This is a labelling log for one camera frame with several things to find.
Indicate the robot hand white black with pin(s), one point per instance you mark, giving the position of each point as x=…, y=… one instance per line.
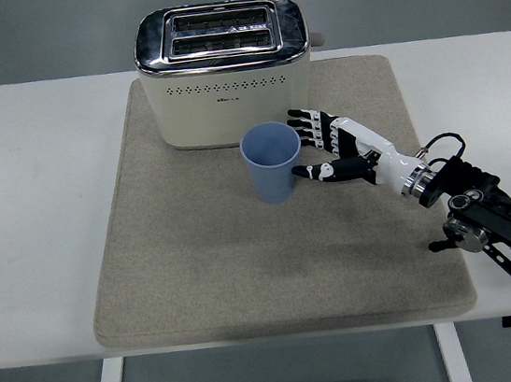
x=383, y=155

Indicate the blue plastic cup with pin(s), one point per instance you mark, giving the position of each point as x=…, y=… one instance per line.
x=273, y=184

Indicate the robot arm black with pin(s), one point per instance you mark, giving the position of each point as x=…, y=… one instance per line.
x=499, y=215

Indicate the cream toaster with chrome top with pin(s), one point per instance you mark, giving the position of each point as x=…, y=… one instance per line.
x=225, y=105

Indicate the beige grey fabric mat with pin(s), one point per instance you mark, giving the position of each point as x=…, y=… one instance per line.
x=247, y=267

